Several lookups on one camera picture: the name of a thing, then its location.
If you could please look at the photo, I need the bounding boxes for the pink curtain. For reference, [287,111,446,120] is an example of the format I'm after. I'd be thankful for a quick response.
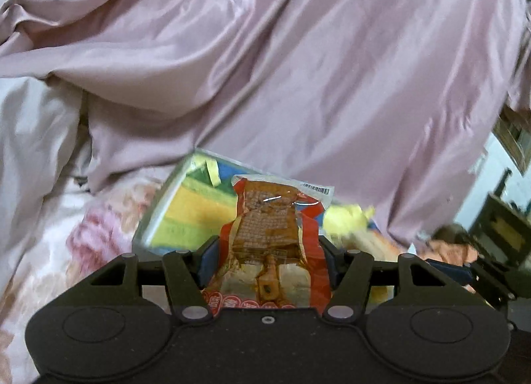
[0,0,531,254]

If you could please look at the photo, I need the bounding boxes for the yellow crumpled paper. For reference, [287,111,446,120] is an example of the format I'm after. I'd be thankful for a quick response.
[323,203,376,240]

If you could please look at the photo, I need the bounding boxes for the wooden window frame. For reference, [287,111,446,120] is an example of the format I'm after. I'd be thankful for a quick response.
[492,104,531,175]

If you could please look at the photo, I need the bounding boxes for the grey box with colourful lining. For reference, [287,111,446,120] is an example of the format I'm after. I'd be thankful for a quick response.
[132,147,411,270]

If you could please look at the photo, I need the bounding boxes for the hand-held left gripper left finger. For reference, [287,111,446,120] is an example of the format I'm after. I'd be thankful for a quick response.
[56,236,221,324]

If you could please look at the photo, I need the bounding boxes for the floral bedsheet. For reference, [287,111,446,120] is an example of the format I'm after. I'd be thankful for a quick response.
[0,166,177,384]

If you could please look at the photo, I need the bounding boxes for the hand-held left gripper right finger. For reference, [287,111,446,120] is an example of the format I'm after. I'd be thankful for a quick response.
[319,238,478,324]

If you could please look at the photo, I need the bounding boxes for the dark wooden furniture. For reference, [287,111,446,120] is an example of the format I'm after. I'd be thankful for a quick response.
[471,168,531,270]

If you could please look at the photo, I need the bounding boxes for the pale pink duvet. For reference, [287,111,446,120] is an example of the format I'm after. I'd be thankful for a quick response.
[0,73,97,285]

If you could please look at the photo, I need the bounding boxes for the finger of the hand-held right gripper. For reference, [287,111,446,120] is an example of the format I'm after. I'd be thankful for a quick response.
[424,258,476,286]

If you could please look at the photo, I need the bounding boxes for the red-orange clear snack packet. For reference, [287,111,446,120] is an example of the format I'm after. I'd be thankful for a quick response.
[201,174,336,310]

